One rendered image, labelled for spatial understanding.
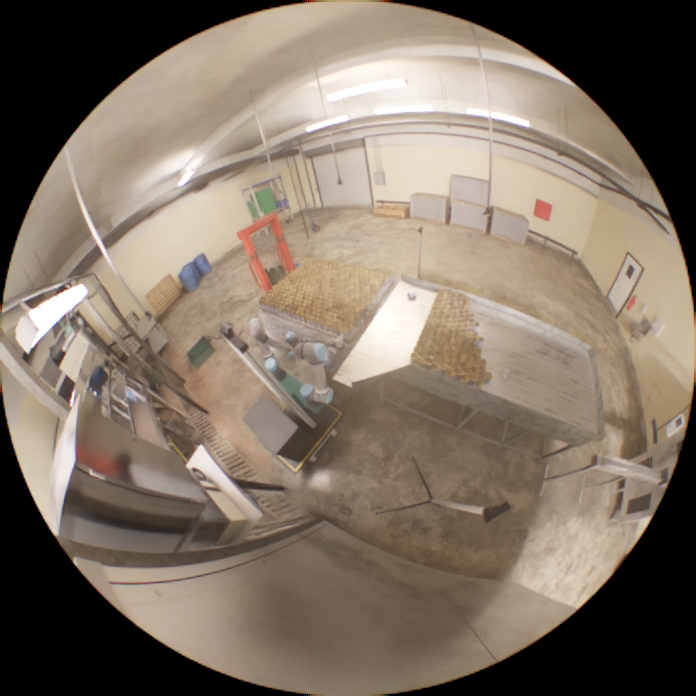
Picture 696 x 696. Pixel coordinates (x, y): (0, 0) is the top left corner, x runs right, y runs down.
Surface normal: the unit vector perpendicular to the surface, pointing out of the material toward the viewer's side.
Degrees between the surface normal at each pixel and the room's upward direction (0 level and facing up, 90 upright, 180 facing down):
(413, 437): 0
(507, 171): 90
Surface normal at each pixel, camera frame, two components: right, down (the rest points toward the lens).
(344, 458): -0.15, -0.62
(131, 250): 0.85, 0.32
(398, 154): -0.51, 0.72
